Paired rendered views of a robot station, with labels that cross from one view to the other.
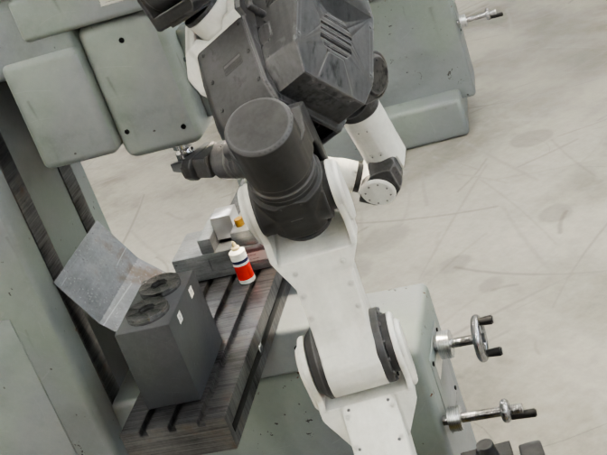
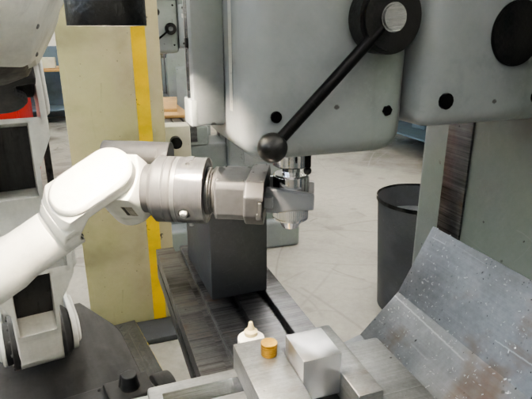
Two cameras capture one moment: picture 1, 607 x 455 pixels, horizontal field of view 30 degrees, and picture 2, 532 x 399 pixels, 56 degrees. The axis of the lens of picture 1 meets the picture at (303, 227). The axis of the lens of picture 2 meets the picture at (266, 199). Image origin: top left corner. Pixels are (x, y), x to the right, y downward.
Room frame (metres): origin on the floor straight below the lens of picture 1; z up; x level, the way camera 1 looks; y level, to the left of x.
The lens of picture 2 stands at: (2.97, -0.20, 1.44)
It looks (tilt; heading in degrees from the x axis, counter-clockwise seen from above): 19 degrees down; 142
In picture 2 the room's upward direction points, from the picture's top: straight up
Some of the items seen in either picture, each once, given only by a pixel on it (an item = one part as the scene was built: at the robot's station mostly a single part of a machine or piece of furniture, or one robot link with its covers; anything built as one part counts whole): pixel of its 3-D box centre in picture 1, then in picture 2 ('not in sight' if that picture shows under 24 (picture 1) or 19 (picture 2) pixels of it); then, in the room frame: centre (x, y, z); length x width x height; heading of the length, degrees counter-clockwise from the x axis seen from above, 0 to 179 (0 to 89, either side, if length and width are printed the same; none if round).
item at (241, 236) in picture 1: (249, 224); (271, 385); (2.56, 0.12, 1.01); 0.15 x 0.06 x 0.04; 162
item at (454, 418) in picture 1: (488, 413); not in sight; (2.21, -0.26, 0.50); 0.22 x 0.06 x 0.06; 72
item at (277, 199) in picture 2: not in sight; (289, 201); (2.53, 0.18, 1.24); 0.06 x 0.02 x 0.03; 47
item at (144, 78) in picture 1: (151, 71); (298, 5); (2.51, 0.20, 1.47); 0.21 x 0.19 x 0.32; 162
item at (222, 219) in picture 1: (226, 222); (312, 363); (2.58, 0.17, 1.03); 0.06 x 0.05 x 0.06; 162
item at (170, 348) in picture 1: (170, 336); (223, 231); (2.12, 0.34, 1.02); 0.22 x 0.12 x 0.20; 163
